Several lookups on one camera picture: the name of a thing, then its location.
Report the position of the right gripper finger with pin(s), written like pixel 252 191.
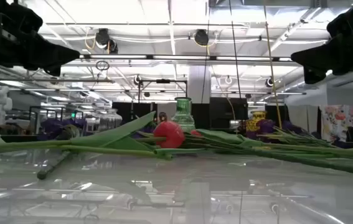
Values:
pixel 312 76
pixel 319 57

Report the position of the yellow glass vase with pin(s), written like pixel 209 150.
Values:
pixel 258 116

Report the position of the clear ribbed glass vase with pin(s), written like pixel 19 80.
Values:
pixel 111 119

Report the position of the green glass vase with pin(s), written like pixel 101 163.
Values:
pixel 183 112

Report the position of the white curtain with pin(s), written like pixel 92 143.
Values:
pixel 302 121

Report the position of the floral patterned curtain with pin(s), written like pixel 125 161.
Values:
pixel 336 123

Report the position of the black partition panel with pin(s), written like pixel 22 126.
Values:
pixel 226 112
pixel 132 110

